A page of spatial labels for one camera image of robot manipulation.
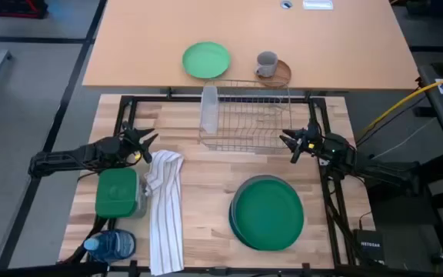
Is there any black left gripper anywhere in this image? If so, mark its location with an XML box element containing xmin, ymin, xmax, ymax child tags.
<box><xmin>115</xmin><ymin>126</ymin><xmax>160</xmax><ymax>162</ymax></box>

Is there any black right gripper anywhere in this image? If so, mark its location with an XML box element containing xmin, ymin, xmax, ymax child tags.
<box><xmin>278</xmin><ymin>122</ymin><xmax>326</xmax><ymax>155</ymax></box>

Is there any metal wire dish rack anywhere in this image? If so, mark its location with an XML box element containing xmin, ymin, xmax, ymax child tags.
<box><xmin>198</xmin><ymin>78</ymin><xmax>294</xmax><ymax>155</ymax></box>

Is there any white striped dish towel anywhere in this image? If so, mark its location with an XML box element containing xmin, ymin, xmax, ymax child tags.
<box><xmin>144</xmin><ymin>149</ymin><xmax>186</xmax><ymax>276</ymax></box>

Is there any dark green plate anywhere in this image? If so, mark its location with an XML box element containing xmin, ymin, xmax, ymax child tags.
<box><xmin>231</xmin><ymin>176</ymin><xmax>305</xmax><ymax>252</ymax></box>

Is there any green lidded food container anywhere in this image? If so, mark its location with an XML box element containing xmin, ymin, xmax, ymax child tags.
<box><xmin>95</xmin><ymin>168</ymin><xmax>149</xmax><ymax>219</ymax></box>

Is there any brown divided wooden plate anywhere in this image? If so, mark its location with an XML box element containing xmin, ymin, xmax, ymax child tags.
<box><xmin>255</xmin><ymin>58</ymin><xmax>292</xmax><ymax>88</ymax></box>

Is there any clear plastic utensil holder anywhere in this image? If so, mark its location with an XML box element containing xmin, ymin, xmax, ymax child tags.
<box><xmin>200</xmin><ymin>85</ymin><xmax>220</xmax><ymax>135</ymax></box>

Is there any gray mug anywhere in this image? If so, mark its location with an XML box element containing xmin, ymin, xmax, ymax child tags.
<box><xmin>254</xmin><ymin>51</ymin><xmax>279</xmax><ymax>78</ymax></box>

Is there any light green plate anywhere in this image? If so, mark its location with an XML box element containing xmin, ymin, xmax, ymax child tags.
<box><xmin>182</xmin><ymin>41</ymin><xmax>231</xmax><ymax>80</ymax></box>

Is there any light wood desk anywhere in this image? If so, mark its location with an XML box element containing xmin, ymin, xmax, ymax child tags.
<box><xmin>82</xmin><ymin>0</ymin><xmax>421</xmax><ymax>92</ymax></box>

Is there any blue water bottle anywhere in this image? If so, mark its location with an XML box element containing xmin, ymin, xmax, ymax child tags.
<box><xmin>83</xmin><ymin>229</ymin><xmax>137</xmax><ymax>263</ymax></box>

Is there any white flat device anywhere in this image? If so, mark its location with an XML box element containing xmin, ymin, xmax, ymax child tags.
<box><xmin>302</xmin><ymin>0</ymin><xmax>335</xmax><ymax>11</ymax></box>

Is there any black side desk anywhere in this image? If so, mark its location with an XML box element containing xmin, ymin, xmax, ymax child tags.
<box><xmin>416</xmin><ymin>63</ymin><xmax>443</xmax><ymax>174</ymax></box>

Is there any red and black crate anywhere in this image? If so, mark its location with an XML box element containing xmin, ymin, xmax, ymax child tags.
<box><xmin>0</xmin><ymin>0</ymin><xmax>49</xmax><ymax>19</ymax></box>

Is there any black network switch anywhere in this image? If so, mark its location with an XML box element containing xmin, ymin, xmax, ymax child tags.
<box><xmin>353</xmin><ymin>229</ymin><xmax>386</xmax><ymax>265</ymax></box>

